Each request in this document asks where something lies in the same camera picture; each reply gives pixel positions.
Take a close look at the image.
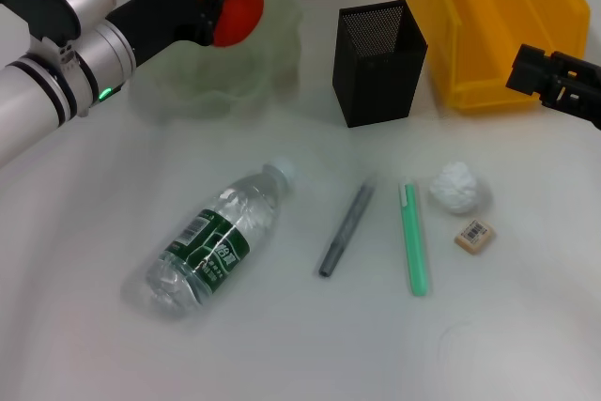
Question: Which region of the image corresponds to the beige eraser with barcode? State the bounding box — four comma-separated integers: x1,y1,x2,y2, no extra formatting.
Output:
454,217,498,256

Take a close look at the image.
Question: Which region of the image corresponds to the white paper ball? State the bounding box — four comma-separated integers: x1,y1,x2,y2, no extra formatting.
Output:
427,161,481,215

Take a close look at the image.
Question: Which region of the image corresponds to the green pen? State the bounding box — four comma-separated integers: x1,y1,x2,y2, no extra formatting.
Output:
397,177,432,298

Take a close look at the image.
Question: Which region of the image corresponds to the yellow plastic bin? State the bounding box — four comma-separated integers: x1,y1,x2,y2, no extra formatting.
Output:
406,0,592,114

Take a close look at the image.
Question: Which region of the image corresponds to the black mesh pen holder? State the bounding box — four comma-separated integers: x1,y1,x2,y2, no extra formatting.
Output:
331,0,429,129

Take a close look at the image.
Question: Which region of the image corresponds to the red-orange fruit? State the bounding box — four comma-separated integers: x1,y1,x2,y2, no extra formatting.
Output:
195,0,265,49

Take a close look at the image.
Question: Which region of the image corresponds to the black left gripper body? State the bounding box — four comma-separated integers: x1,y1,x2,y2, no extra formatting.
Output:
106,0,212,67

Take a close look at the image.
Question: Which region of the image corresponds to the grey pen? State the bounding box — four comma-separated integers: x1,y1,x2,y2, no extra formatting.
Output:
317,179,377,279

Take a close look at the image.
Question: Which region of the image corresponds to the clear green-label water bottle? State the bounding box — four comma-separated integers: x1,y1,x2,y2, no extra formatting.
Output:
120,155,297,322

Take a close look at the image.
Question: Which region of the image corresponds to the pale green glass fruit bowl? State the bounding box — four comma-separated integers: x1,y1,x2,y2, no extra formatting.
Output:
127,0,301,126

